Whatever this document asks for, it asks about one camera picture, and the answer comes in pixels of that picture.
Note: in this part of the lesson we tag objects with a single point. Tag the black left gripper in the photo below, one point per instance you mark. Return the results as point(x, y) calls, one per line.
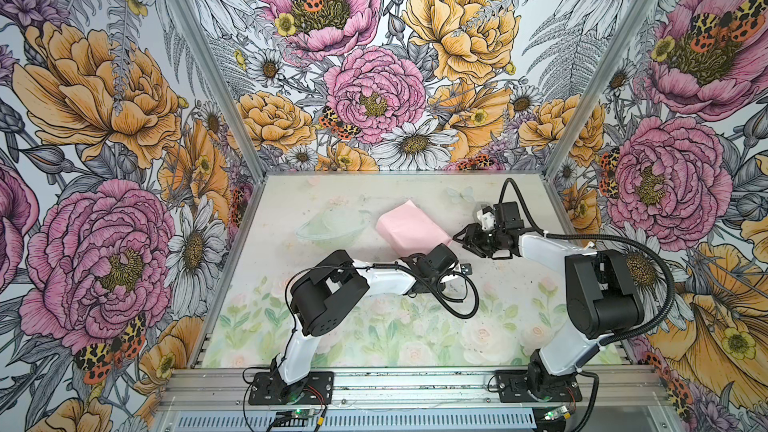
point(437, 286)

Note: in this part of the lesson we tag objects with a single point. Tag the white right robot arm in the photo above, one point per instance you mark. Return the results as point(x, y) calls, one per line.
point(601, 298)

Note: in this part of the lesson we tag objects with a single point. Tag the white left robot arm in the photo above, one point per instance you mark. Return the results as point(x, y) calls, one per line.
point(324, 295)

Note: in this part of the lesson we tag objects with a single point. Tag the grey tape dispenser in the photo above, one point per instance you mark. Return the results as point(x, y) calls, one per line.
point(486, 217)

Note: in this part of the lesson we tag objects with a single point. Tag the purple wrapping paper sheet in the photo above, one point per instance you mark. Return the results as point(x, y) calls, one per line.
point(408, 230)

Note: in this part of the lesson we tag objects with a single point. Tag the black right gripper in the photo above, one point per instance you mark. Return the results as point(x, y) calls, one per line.
point(472, 230)

